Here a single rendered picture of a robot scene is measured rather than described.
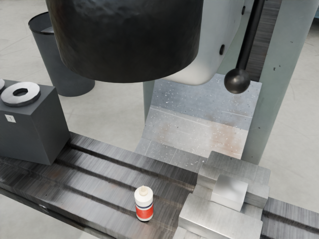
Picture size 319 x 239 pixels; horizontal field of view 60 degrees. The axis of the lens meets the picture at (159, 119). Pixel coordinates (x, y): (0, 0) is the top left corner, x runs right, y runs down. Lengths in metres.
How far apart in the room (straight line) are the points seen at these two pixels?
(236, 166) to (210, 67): 0.42
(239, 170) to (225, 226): 0.18
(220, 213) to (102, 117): 1.85
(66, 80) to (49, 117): 1.76
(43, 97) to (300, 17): 0.64
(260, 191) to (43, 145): 0.53
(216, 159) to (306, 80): 2.44
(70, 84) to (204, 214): 2.11
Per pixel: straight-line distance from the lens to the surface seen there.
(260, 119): 0.92
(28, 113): 0.71
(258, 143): 0.99
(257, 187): 0.63
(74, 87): 2.56
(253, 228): 0.58
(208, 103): 0.86
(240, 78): 0.32
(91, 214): 0.71
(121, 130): 2.19
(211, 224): 0.57
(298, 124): 2.49
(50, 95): 0.76
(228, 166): 0.70
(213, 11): 0.29
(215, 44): 0.31
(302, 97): 2.80
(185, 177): 0.75
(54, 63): 2.45
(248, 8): 0.48
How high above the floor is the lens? 1.51
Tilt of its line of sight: 42 degrees down
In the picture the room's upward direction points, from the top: straight up
